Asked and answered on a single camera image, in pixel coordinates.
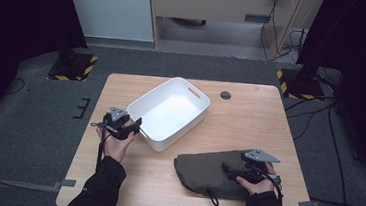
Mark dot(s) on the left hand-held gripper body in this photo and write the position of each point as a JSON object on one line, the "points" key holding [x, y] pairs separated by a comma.
{"points": [[117, 125]]}

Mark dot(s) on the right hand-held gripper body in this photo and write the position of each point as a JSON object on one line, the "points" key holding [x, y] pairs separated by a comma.
{"points": [[257, 168]]}

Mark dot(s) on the olive green pants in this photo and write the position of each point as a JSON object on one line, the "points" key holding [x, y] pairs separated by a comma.
{"points": [[201, 175]]}

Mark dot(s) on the white plastic basket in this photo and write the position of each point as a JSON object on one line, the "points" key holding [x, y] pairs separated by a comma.
{"points": [[170, 115]]}

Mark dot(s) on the person's right hand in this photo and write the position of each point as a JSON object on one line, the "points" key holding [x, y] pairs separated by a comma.
{"points": [[259, 188]]}

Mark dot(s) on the person's left hand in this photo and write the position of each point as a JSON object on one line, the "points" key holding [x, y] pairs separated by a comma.
{"points": [[115, 149]]}

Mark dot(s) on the black floor tape marks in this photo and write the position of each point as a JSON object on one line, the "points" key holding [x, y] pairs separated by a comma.
{"points": [[84, 107]]}

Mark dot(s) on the gray floor tape piece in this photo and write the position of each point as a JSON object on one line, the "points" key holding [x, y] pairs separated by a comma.
{"points": [[65, 183], [310, 205]]}

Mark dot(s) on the dark round table grommet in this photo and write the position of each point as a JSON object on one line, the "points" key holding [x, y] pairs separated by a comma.
{"points": [[225, 95]]}

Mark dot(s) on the black stand base yellow stripes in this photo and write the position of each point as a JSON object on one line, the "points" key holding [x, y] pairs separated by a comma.
{"points": [[301, 86], [73, 68]]}

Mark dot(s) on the white panel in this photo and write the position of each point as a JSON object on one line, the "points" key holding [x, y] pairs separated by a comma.
{"points": [[112, 6]]}

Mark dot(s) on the light wooden cabinet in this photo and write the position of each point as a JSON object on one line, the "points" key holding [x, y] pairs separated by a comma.
{"points": [[206, 3]]}

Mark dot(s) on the black curtain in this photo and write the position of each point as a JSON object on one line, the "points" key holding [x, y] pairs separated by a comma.
{"points": [[363, 48], [17, 18]]}

